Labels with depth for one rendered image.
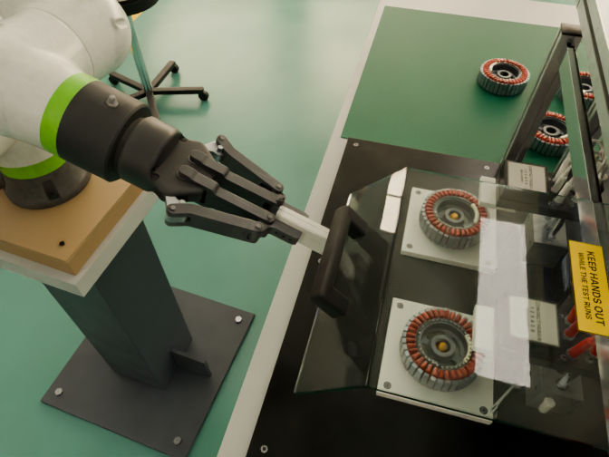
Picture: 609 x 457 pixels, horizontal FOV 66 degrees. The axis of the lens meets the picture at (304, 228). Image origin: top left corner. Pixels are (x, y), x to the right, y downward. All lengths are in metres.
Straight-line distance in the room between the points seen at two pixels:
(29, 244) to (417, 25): 1.10
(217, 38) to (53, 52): 2.41
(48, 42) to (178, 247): 1.31
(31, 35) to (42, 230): 0.41
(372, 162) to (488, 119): 0.32
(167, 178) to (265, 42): 2.41
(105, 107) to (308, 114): 1.86
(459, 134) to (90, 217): 0.75
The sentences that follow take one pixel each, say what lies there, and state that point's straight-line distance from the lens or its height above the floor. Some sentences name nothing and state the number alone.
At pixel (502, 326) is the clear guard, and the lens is 0.41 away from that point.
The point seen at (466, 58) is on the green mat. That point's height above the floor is 0.75.
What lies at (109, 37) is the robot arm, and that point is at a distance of 0.63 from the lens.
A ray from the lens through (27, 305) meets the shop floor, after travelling 1.87.
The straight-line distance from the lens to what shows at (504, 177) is 0.75.
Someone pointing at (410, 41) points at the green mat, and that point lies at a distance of 1.37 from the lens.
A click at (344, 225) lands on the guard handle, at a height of 1.06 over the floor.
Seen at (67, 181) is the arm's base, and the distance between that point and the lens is 0.93.
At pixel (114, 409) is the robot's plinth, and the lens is 1.56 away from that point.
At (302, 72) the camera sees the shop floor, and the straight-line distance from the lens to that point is 2.61.
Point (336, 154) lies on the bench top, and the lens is 0.98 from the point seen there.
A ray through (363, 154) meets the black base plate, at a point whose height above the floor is 0.77.
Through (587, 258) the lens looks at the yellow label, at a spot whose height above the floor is 1.07.
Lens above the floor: 1.41
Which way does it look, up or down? 51 degrees down
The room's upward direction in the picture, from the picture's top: straight up
